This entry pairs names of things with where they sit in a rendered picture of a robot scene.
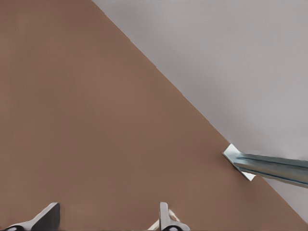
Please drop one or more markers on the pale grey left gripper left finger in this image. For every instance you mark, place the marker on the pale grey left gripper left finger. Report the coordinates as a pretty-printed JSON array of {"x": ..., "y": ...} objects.
[{"x": 47, "y": 217}]

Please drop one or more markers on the silver frame post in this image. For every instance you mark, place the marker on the silver frame post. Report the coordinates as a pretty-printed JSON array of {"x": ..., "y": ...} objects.
[{"x": 264, "y": 166}]

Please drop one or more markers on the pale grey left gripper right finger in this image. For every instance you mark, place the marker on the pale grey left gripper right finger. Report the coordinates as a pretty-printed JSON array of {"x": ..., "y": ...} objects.
[{"x": 165, "y": 219}]

